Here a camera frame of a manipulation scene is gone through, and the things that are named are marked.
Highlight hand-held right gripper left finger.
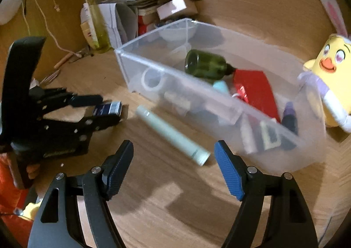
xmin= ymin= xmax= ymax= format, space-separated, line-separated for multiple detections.
xmin=27 ymin=139 xmax=135 ymax=248

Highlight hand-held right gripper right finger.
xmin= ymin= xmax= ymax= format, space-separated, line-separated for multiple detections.
xmin=214 ymin=140 xmax=319 ymax=248

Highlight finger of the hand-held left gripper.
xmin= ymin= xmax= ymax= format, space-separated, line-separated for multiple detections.
xmin=68 ymin=94 xmax=104 ymax=108
xmin=78 ymin=113 xmax=123 ymax=134

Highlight blue and black box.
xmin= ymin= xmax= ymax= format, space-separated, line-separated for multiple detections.
xmin=93 ymin=101 xmax=123 ymax=117

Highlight black and white printed sachet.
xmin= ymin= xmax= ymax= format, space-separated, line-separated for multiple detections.
xmin=259 ymin=118 xmax=281 ymax=150

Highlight white tape roll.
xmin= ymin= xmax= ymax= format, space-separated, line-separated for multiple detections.
xmin=141 ymin=68 xmax=165 ymax=92

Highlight white lip balm stick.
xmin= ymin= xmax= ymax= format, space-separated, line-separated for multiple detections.
xmin=136 ymin=105 xmax=211 ymax=167

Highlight purple bottle with dark cap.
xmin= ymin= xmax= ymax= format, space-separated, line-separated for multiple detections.
xmin=281 ymin=101 xmax=299 ymax=136

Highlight red packet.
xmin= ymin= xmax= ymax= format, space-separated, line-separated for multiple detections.
xmin=233 ymin=69 xmax=281 ymax=123

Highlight mint oval object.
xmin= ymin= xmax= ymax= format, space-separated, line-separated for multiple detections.
xmin=212 ymin=80 xmax=229 ymax=94

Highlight clear plastic storage bin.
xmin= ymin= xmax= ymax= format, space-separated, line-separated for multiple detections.
xmin=115 ymin=18 xmax=327 ymax=174

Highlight dark green pump bottle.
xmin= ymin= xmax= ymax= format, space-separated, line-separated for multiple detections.
xmin=184 ymin=49 xmax=236 ymax=80

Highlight person's left hand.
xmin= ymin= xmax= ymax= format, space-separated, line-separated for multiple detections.
xmin=26 ymin=163 xmax=43 ymax=181

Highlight wooden stick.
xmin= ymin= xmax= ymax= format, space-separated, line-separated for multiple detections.
xmin=53 ymin=54 xmax=74 ymax=71

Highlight dark metal tool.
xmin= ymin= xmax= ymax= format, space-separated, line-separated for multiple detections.
xmin=68 ymin=46 xmax=94 ymax=63

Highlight yellow spray bottle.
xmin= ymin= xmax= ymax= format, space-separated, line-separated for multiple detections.
xmin=82 ymin=0 xmax=111 ymax=53

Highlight orange garment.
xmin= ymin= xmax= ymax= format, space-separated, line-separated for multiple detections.
xmin=0 ymin=152 xmax=36 ymax=240

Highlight folded white papers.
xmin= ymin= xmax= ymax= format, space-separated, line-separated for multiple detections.
xmin=97 ymin=3 xmax=138 ymax=47

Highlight yellow cloth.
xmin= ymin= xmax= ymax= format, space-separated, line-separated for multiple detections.
xmin=23 ymin=201 xmax=41 ymax=221

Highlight red box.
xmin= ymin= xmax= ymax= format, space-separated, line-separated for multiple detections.
xmin=137 ymin=14 xmax=157 ymax=36

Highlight white floral bowl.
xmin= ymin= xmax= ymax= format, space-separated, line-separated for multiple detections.
xmin=158 ymin=19 xmax=196 ymax=42

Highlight white plastic object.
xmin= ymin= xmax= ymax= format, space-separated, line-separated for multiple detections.
xmin=0 ymin=0 xmax=25 ymax=26

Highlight pink box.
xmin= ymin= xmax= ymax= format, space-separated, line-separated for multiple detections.
xmin=156 ymin=0 xmax=199 ymax=20

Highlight yellow chick plush toy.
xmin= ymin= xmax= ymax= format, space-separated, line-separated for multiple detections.
xmin=297 ymin=0 xmax=351 ymax=133

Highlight wire-rimmed eyeglasses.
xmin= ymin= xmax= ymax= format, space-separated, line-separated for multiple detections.
xmin=38 ymin=69 xmax=61 ymax=87

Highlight white cable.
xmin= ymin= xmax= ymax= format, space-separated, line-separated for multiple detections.
xmin=26 ymin=0 xmax=80 ymax=58

